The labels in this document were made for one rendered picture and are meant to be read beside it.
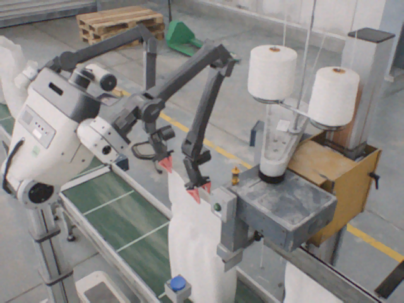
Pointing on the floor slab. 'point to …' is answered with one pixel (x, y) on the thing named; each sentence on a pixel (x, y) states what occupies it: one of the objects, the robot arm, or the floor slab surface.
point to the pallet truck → (177, 26)
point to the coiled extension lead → (143, 154)
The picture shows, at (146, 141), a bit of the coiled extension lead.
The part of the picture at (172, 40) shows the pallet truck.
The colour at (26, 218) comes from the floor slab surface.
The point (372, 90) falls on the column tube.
